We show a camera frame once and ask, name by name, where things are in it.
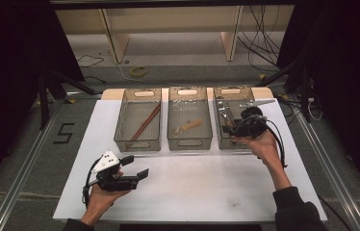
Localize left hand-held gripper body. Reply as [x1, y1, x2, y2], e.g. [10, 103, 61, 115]
[90, 150, 140, 193]

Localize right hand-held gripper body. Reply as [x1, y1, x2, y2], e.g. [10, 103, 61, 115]
[229, 98, 277, 140]

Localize wooden-handled knife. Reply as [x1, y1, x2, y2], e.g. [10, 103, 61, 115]
[224, 101, 236, 129]

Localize smoky clear plastic bin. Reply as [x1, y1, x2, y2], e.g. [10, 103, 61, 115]
[167, 86, 214, 151]
[114, 88, 163, 152]
[212, 86, 268, 150]

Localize brown wooden chopstick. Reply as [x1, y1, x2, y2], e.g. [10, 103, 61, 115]
[129, 103, 162, 143]
[125, 107, 163, 148]

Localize wooden-handled spoon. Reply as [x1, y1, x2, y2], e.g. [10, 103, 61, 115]
[174, 118, 203, 135]

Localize person's left hand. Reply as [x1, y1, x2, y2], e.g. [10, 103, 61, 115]
[82, 171, 132, 226]

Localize person's right hand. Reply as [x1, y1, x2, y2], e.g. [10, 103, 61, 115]
[233, 129, 281, 167]

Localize white table cover sheet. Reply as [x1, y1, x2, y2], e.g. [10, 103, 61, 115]
[52, 88, 328, 224]

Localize black metal stand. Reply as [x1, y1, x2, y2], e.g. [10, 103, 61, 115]
[254, 57, 315, 123]
[38, 68, 98, 131]

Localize yellow tape roll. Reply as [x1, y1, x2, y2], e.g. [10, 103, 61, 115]
[129, 65, 148, 78]

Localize black curtain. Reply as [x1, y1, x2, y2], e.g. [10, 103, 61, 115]
[276, 0, 360, 206]
[0, 0, 86, 201]

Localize light wooden shelf unit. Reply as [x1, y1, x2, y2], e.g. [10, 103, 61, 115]
[54, 4, 296, 64]

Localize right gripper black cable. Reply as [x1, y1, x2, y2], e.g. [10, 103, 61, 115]
[257, 116, 289, 168]

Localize bundle of black cables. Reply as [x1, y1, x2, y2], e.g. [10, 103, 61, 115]
[237, 4, 282, 73]

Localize aluminium floor rail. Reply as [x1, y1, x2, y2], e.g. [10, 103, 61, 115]
[293, 99, 360, 231]
[0, 99, 64, 231]

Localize white floor cable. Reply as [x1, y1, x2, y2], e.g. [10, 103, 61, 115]
[99, 47, 169, 87]

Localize thin black floor cable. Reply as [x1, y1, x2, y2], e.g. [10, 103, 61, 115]
[74, 54, 105, 68]

